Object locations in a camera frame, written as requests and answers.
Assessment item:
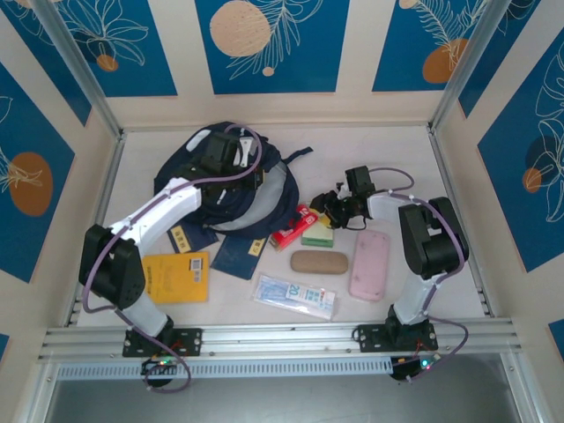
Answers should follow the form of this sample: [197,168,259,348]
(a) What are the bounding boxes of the tan glasses case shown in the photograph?
[289,249,350,277]

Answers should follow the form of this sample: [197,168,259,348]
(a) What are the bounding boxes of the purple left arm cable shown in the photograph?
[81,124,265,394]

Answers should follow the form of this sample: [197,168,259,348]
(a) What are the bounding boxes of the aluminium mounting rail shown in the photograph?
[37,316,525,362]

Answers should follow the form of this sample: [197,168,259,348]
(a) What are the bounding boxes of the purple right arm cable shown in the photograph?
[367,167,469,384]

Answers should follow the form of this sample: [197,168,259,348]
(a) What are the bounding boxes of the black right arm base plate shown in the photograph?
[353,323,440,353]

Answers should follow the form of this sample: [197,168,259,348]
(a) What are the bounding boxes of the green sticky note pad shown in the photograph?
[301,215,336,247]

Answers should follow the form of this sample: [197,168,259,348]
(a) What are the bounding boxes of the navy book with yellow label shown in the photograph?
[210,233,270,281]
[168,219,220,256]

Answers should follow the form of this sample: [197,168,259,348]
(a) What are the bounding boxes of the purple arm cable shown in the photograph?
[81,124,265,394]
[367,167,469,384]

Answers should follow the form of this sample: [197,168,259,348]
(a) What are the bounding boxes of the red stationery box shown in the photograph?
[271,203,319,255]

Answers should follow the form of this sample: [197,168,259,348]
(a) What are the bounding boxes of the aluminium frame post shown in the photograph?
[33,0,125,138]
[500,352,545,423]
[15,359,61,423]
[428,0,508,134]

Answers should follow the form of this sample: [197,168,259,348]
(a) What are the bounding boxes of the aluminium table side rail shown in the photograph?
[426,125,497,318]
[64,130,128,328]

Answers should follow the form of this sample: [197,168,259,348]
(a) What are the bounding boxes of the aluminium lower frame post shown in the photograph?
[15,359,61,423]
[500,352,545,423]

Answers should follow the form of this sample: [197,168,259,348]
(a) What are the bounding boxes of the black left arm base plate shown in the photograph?
[122,328,204,359]

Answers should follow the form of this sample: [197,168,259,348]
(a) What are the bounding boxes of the pink pencil case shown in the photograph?
[348,229,391,302]

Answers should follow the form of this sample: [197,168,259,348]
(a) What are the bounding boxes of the clear plastic blue supply pack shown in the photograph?
[253,273,340,323]

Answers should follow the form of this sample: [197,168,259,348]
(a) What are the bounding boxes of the navy blue backpack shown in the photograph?
[152,122,314,239]

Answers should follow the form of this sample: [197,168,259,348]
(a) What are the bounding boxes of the grey slotted cable duct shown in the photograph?
[56,355,394,381]

